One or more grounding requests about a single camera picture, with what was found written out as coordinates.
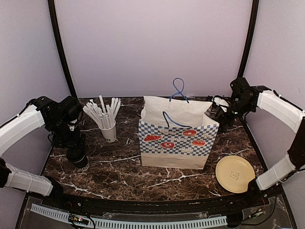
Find bundle of wrapped straws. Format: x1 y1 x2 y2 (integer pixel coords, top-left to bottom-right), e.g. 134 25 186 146
83 95 121 130

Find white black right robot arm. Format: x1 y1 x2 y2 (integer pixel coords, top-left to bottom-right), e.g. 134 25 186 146
212 77 305 207

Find black coffee cup lid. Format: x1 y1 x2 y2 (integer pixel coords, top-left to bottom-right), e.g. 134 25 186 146
66 147 86 163

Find white slotted cable duct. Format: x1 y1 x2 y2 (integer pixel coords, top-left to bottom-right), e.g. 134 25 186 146
30 204 227 229

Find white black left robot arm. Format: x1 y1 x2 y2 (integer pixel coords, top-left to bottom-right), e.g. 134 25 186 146
0 96 89 208

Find blue checkered paper bag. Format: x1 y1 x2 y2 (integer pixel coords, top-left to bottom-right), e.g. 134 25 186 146
138 88 219 169

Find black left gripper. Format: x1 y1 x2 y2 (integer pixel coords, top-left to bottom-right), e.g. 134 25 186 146
48 117 86 151

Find white cup holding straws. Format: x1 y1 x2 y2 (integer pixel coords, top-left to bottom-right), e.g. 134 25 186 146
100 121 117 143

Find cream round plate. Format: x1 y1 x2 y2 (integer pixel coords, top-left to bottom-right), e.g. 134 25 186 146
215 156 255 194

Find black and white paper cup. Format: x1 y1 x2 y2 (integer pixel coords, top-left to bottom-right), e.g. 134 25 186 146
66 148 89 171

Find black table edge rail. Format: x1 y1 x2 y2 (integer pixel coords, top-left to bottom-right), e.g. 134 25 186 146
42 185 283 216

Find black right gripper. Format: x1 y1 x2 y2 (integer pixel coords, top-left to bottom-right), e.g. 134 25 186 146
209 98 254 133

